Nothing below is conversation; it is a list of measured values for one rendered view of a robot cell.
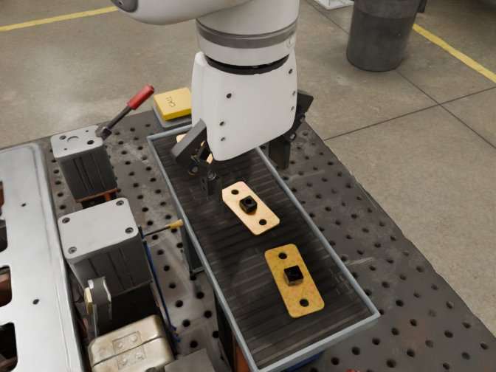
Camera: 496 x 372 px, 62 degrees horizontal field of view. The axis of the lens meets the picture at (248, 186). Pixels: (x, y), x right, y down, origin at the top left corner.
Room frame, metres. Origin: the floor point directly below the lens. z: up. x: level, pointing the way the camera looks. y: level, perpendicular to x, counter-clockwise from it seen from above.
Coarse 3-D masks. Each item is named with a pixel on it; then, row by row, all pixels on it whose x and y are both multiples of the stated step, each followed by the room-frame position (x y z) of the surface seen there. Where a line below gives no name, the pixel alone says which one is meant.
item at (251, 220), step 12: (228, 192) 0.36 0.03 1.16; (240, 192) 0.36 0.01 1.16; (252, 192) 0.36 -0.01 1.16; (228, 204) 0.34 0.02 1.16; (240, 204) 0.33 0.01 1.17; (252, 204) 0.33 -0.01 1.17; (264, 204) 0.34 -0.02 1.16; (240, 216) 0.32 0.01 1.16; (252, 216) 0.32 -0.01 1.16; (264, 216) 0.32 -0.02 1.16; (276, 216) 0.32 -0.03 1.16; (252, 228) 0.30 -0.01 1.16; (264, 228) 0.30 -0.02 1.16
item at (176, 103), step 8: (184, 88) 0.60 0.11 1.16; (160, 96) 0.57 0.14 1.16; (168, 96) 0.57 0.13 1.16; (176, 96) 0.57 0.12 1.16; (184, 96) 0.57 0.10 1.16; (160, 104) 0.55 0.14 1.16; (168, 104) 0.55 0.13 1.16; (176, 104) 0.55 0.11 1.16; (184, 104) 0.55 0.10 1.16; (160, 112) 0.54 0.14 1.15; (168, 112) 0.53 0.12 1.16; (176, 112) 0.53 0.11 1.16; (184, 112) 0.54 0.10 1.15
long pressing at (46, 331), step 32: (0, 160) 0.59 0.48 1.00; (32, 160) 0.59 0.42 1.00; (32, 192) 0.51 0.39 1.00; (32, 224) 0.43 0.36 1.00; (0, 256) 0.37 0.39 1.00; (32, 256) 0.37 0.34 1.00; (32, 288) 0.31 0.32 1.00; (64, 288) 0.31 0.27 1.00; (0, 320) 0.26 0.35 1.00; (32, 320) 0.26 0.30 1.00; (64, 320) 0.26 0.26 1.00; (32, 352) 0.22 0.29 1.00; (64, 352) 0.22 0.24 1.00
